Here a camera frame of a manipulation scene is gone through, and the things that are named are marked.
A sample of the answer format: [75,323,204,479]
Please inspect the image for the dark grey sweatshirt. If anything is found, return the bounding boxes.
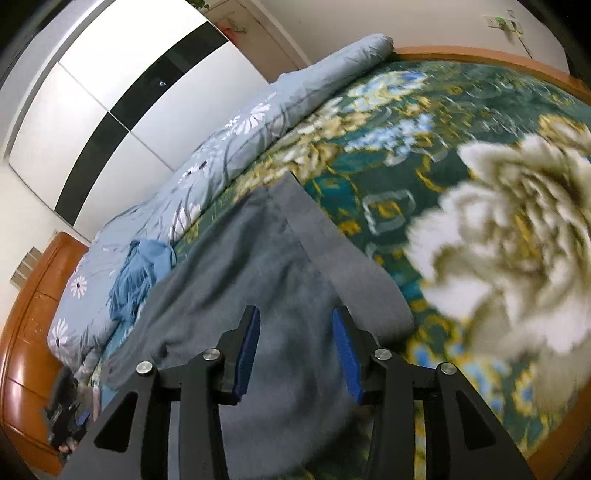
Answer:
[98,171,417,480]

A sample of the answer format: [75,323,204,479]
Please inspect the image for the folded grey pink clothes stack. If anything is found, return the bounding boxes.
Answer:
[77,383,101,421]

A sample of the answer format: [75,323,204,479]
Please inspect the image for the left hand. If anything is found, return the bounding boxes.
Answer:
[59,438,79,454]

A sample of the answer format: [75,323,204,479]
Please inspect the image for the orange wooden headboard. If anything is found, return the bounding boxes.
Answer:
[1,232,87,475]

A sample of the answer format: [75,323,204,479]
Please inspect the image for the light blue floral duvet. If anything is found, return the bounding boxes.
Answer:
[47,34,394,382]

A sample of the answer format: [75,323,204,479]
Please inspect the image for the beige boxes on headboard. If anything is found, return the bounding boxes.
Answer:
[10,247,41,290]

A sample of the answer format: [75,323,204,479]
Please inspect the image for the blue pants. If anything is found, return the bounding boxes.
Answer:
[108,239,176,324]

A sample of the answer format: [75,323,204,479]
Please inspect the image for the teal floral blanket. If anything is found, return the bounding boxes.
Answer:
[176,61,590,457]

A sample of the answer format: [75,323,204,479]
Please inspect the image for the white black-striped wardrobe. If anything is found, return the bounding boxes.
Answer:
[1,1,266,238]

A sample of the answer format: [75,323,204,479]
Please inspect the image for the green potted plant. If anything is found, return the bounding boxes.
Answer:
[186,0,213,11]

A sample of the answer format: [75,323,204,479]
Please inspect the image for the wooden bed frame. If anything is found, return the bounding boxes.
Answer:
[394,46,590,90]

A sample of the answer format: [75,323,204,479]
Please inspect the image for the white wall socket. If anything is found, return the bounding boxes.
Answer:
[483,15,523,35]

